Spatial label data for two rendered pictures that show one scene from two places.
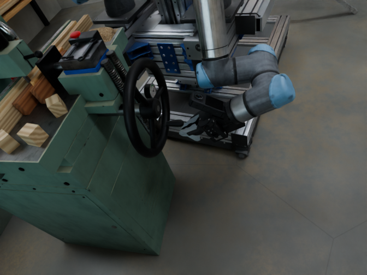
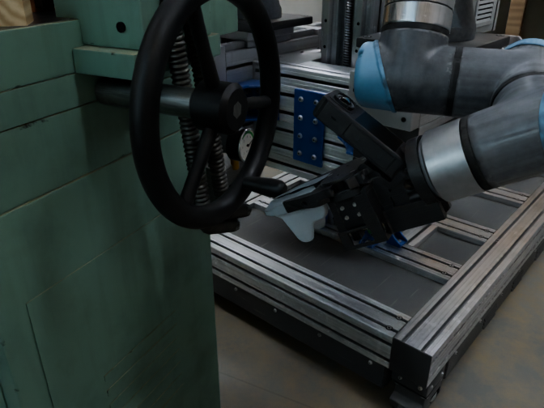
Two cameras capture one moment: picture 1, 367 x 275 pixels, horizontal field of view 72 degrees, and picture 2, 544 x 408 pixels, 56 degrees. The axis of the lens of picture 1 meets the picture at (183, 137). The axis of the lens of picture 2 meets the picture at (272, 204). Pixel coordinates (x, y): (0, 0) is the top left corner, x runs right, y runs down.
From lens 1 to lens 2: 0.31 m
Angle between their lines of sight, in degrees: 22
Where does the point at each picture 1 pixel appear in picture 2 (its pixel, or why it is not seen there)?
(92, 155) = (31, 167)
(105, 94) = (130, 27)
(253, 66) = (505, 66)
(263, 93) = (523, 106)
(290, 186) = not seen: outside the picture
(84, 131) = (43, 96)
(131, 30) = (254, 55)
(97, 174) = (19, 223)
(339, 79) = not seen: outside the picture
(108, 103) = (127, 52)
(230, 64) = (447, 50)
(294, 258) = not seen: outside the picture
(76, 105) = (55, 30)
